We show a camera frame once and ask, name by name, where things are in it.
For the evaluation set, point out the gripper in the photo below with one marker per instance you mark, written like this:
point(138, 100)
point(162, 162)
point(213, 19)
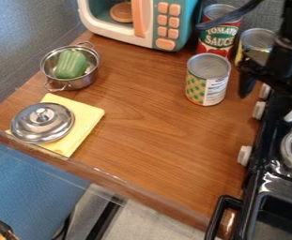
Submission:
point(277, 75)

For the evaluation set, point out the green dotted yellow can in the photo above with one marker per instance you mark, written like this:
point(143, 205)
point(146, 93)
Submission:
point(206, 82)

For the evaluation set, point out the red tomato can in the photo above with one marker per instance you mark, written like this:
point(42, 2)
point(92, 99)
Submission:
point(217, 40)

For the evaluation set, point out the toy microwave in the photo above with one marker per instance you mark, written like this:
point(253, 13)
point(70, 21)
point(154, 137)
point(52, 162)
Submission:
point(175, 28)

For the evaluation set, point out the silver pot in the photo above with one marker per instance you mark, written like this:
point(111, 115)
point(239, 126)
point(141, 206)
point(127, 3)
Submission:
point(52, 67)

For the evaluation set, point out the toy stove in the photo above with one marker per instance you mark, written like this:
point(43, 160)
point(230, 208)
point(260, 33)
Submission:
point(277, 193)

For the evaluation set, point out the yellow cloth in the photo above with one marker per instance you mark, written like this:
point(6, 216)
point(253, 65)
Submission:
point(87, 117)

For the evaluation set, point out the green toy pepper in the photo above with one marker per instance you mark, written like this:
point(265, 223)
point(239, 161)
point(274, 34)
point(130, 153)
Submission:
point(70, 64)

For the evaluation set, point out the silver lid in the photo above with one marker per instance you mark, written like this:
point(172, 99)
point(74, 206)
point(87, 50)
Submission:
point(42, 123)

